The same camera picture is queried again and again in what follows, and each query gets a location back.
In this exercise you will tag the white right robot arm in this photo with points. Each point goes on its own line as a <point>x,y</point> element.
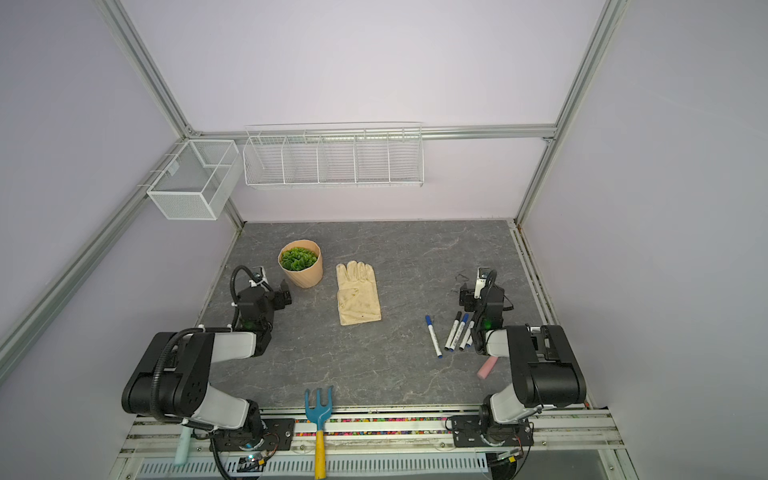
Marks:
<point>543,367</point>

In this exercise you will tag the tan pot with green plant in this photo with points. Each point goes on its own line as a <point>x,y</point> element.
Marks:
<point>302,262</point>

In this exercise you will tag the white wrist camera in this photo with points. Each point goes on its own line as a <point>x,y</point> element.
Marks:
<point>259,277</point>
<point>481,280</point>

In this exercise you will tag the long white wire basket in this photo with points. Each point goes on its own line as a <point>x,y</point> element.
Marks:
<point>334,154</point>

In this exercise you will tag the teal yellow garden fork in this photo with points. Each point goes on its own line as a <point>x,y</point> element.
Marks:
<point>319,414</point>

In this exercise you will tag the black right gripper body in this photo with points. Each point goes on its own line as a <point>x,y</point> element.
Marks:
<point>472,303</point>

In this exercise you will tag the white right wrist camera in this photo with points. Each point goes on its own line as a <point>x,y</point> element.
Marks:
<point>481,280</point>

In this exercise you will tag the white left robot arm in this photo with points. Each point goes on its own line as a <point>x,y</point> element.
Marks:
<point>171,381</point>

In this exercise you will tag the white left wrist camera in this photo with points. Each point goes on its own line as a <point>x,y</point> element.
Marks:
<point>259,277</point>

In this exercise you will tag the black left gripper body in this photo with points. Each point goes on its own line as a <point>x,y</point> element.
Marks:
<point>276,302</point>

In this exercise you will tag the beige work glove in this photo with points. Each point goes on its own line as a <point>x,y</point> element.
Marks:
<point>357,296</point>

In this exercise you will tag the small white mesh basket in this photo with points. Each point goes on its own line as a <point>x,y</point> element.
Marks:
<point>198,180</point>

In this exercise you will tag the light teal tool handle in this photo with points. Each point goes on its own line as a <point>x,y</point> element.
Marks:
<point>183,447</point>

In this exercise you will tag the aluminium cage frame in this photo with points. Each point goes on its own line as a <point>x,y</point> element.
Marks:
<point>18,342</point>

